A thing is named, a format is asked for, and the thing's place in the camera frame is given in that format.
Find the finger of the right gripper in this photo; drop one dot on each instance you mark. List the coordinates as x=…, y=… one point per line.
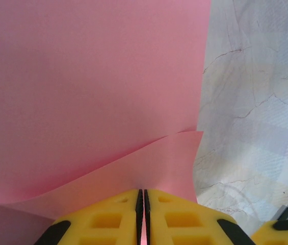
x=284, y=234

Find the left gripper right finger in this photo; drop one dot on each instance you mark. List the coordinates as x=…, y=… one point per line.
x=184, y=224

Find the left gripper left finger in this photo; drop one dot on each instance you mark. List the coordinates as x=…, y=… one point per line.
x=103, y=224

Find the pink paper sheet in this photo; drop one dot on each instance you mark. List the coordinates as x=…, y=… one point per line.
x=82, y=76

